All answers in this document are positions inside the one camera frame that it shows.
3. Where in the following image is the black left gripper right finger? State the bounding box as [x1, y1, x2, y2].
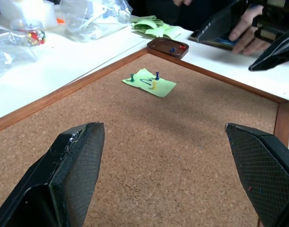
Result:
[225, 122, 289, 227]

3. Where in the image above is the dark flat device blue screen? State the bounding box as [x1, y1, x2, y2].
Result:
[190, 30, 240, 51]

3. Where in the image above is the pile of green paper notes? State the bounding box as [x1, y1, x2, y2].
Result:
[131, 15, 185, 40]

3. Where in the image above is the green paper note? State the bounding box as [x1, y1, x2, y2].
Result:
[122, 68, 177, 98]

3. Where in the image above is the clear jar of push pins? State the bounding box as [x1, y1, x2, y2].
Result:
[10, 18, 46, 47]

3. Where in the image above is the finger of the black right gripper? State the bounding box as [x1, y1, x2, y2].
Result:
[248, 27, 289, 72]
[195, 0, 250, 44]

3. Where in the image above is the brown wooden tray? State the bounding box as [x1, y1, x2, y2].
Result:
[147, 37, 190, 60]

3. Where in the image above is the clear plastic bag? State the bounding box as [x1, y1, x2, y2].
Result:
[55, 0, 133, 43]
[0, 20, 39, 82]

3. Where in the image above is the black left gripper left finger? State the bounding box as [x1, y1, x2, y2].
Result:
[0, 122, 105, 227]

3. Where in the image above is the person in dark clothes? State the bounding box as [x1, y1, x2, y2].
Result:
[129, 0, 244, 32]

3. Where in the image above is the person's bare hand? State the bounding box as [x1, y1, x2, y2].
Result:
[172, 0, 193, 7]
[228, 6, 275, 56]

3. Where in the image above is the cork board with wooden frame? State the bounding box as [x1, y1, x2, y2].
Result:
[0, 48, 289, 227]

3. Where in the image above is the white translucent plastic container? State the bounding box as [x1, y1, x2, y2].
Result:
[0, 0, 59, 30]

